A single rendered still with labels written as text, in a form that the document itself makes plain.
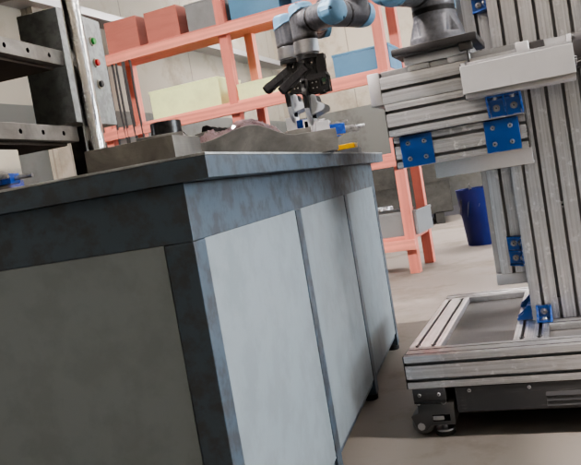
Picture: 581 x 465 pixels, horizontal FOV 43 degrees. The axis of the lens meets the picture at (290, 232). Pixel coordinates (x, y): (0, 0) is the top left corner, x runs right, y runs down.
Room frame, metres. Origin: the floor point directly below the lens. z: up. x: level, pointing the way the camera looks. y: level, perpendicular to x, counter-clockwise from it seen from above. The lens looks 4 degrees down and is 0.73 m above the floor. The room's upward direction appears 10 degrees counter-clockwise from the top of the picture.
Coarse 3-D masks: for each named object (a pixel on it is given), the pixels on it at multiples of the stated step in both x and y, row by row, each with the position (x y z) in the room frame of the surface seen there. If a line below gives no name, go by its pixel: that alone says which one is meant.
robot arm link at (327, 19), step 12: (324, 0) 2.13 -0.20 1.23; (336, 0) 2.12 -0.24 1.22; (312, 12) 2.16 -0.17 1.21; (324, 12) 2.12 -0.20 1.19; (336, 12) 2.12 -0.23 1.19; (348, 12) 2.18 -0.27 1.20; (312, 24) 2.17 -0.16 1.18; (324, 24) 2.15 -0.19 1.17; (336, 24) 2.17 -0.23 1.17; (348, 24) 2.20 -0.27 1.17
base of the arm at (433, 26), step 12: (420, 12) 2.01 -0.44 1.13; (432, 12) 1.99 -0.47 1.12; (444, 12) 1.99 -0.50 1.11; (420, 24) 2.00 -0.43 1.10; (432, 24) 1.98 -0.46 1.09; (444, 24) 1.97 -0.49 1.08; (456, 24) 1.99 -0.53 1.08; (420, 36) 2.00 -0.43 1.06; (432, 36) 1.97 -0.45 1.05; (444, 36) 1.97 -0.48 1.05
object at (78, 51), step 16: (64, 0) 2.46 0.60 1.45; (64, 16) 2.47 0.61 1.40; (80, 16) 2.48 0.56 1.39; (80, 32) 2.47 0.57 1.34; (80, 48) 2.46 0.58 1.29; (80, 64) 2.46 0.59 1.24; (80, 80) 2.46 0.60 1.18; (80, 96) 2.46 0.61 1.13; (96, 96) 2.49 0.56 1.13; (96, 112) 2.47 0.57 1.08; (96, 128) 2.46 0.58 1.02; (96, 144) 2.46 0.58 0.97
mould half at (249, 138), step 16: (240, 128) 1.87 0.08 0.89; (256, 128) 1.87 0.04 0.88; (208, 144) 1.87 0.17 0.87; (224, 144) 1.87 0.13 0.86; (240, 144) 1.87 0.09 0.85; (256, 144) 1.87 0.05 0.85; (272, 144) 1.87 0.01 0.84; (288, 144) 1.87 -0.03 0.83; (304, 144) 1.88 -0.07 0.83; (320, 144) 1.88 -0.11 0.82; (336, 144) 1.88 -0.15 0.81
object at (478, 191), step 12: (456, 192) 5.99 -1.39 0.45; (468, 192) 5.88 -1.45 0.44; (480, 192) 5.84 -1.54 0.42; (468, 204) 5.89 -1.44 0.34; (480, 204) 5.85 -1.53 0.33; (468, 216) 5.92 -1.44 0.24; (480, 216) 5.86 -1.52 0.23; (468, 228) 5.95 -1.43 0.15; (480, 228) 5.87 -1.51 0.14; (468, 240) 5.99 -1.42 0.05; (480, 240) 5.89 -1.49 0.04
